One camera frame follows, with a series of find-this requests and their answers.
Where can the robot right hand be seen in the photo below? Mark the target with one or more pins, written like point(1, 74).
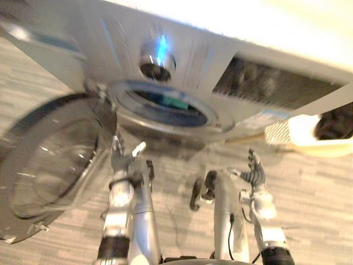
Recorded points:
point(255, 174)

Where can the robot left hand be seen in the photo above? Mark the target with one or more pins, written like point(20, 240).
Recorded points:
point(119, 160)

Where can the robot right arm silver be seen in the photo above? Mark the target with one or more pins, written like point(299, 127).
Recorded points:
point(265, 207)

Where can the robot left arm silver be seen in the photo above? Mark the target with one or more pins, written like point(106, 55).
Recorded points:
point(118, 196)

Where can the cream plastic laundry basket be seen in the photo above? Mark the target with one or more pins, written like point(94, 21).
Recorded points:
point(303, 133)

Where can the round glass washing machine door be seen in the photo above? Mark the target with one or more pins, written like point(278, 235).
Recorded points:
point(52, 165)

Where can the dark clothes pile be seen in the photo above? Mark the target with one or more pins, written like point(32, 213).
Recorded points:
point(336, 124)

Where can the chrome washing machine dial knob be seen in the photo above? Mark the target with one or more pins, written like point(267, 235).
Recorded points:
point(157, 64)

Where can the silver front-load washing machine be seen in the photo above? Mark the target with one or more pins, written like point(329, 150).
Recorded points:
point(193, 52)

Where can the robot left foot dark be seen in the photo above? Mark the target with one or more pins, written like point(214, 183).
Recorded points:
point(141, 170)

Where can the robot foot dark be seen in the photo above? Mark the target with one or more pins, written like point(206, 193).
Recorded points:
point(141, 170)
point(201, 190)

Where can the robot right leg silver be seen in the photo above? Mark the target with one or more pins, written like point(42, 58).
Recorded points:
point(226, 198)

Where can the robot leg silver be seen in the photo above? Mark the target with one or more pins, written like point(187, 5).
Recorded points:
point(226, 198)
point(144, 229)

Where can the robot right foot dark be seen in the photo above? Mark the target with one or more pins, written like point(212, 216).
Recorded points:
point(201, 190)

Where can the robot left leg silver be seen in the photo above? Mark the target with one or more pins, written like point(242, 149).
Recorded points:
point(144, 229)

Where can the teal garment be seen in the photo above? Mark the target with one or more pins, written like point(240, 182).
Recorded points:
point(176, 102)

